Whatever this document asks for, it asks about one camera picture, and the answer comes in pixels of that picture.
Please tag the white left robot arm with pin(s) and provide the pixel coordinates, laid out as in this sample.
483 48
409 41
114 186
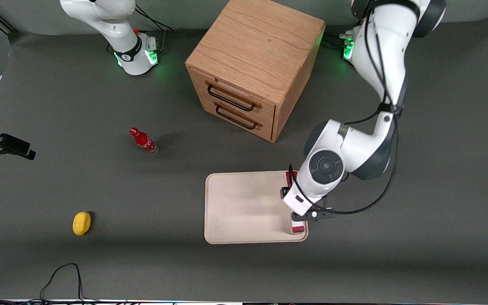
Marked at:
354 148

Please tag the wooden drawer front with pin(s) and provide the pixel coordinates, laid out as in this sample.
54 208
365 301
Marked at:
265 111
265 129

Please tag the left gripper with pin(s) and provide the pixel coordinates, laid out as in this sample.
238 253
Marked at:
283 192

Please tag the red cookie box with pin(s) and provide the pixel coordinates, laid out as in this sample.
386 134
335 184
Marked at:
298 229

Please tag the yellow lemon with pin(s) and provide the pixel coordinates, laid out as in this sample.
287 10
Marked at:
81 223

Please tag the dark grey table mat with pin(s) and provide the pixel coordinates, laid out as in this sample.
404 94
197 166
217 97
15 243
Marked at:
396 254

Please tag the white rectangular tray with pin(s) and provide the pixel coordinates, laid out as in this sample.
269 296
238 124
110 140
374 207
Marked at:
244 207

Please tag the red cola bottle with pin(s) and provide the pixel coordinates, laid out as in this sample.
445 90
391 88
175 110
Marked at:
144 140

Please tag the oak wooden drawer cabinet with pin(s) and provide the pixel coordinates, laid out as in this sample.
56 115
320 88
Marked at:
256 46

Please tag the black frame strut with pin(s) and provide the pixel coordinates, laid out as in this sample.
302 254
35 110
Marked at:
0 21

